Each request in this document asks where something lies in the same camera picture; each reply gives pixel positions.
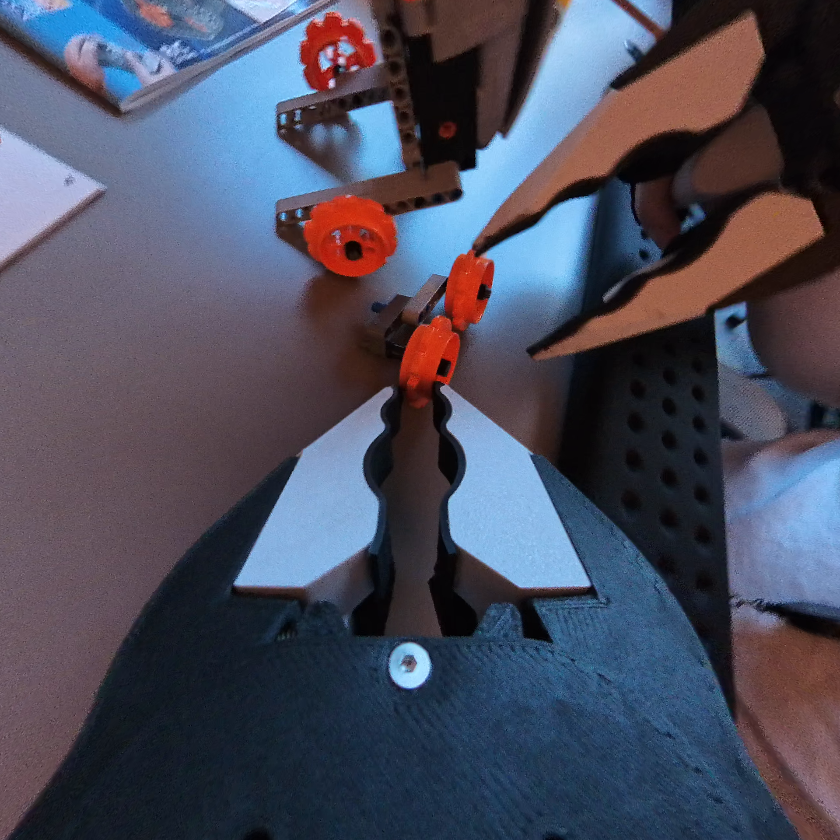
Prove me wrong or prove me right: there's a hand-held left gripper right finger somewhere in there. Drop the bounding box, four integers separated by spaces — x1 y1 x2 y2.
430 386 595 608

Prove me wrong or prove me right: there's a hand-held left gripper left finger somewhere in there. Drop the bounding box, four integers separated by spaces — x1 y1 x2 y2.
233 386 396 614

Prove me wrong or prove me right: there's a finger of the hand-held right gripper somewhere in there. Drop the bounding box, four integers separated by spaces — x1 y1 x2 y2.
471 10 769 258
527 189 826 363

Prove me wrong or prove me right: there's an orange wheel pair assembly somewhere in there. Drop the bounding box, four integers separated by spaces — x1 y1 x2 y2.
363 251 495 409

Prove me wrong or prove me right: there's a grey toy robot model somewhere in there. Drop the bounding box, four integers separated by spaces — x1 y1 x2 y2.
274 0 562 278

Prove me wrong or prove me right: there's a person's right forearm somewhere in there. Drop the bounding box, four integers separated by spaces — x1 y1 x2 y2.
745 292 840 411

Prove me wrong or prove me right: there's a person's right hand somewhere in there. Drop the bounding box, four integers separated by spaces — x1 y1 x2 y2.
632 105 788 250

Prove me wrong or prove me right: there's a black perforated panel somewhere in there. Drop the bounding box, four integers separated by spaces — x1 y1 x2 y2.
564 177 736 710

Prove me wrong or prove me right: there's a person's light shirt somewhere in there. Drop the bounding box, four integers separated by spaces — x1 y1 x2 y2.
718 420 840 621

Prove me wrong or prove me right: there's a white instruction booklet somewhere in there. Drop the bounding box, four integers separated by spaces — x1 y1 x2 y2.
0 128 107 271

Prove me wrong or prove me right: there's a blue cover booklet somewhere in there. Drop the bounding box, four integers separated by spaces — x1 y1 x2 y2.
0 0 337 115

